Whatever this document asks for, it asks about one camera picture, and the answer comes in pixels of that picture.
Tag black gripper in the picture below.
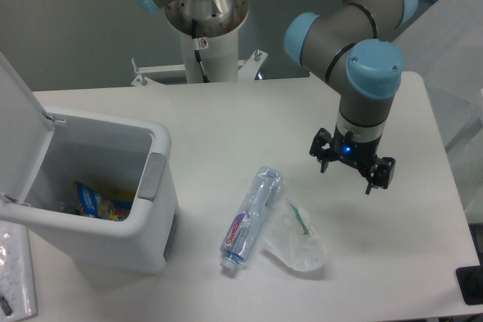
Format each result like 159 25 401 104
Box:
309 128 395 195

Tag clear plastic bag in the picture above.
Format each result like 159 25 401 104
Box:
261 198 328 272

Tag crushed clear plastic bottle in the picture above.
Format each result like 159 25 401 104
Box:
220 166 282 273

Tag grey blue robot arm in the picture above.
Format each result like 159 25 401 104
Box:
136 0 418 189

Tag white trash can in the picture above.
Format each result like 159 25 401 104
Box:
1 106 178 274

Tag white trash can lid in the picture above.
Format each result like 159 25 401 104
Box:
1 56 54 204

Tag translucent plastic box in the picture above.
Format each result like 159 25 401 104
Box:
395 0 482 224

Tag black device at edge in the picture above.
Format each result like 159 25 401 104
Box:
456 265 482 305

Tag blue yellow snack wrapper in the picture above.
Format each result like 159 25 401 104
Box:
74 181 135 222

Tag white clipboard with paper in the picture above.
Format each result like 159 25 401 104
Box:
1 221 38 321

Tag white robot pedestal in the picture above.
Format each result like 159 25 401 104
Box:
130 0 272 87

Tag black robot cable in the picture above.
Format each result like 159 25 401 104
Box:
190 18 211 84

